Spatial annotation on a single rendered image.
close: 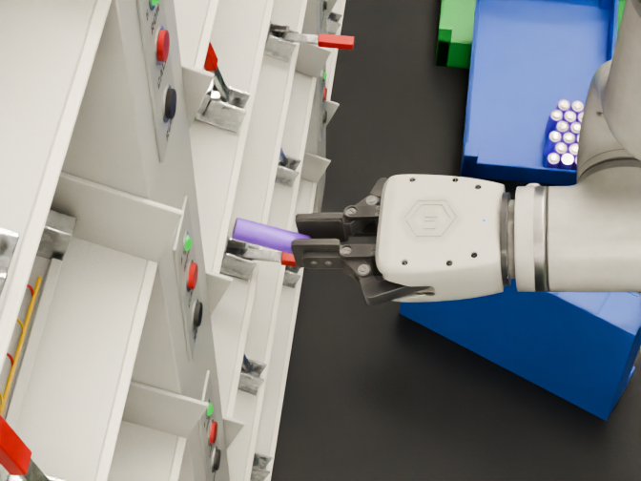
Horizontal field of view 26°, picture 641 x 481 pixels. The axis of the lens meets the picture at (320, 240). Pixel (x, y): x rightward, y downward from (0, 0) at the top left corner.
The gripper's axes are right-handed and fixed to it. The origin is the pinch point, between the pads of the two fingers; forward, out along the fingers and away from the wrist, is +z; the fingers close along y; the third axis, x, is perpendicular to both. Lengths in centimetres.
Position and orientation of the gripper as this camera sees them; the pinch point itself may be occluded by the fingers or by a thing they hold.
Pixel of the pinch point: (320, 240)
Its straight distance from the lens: 114.0
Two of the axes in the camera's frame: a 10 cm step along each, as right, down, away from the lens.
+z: -9.8, 0.1, 2.0
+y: -1.1, 8.0, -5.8
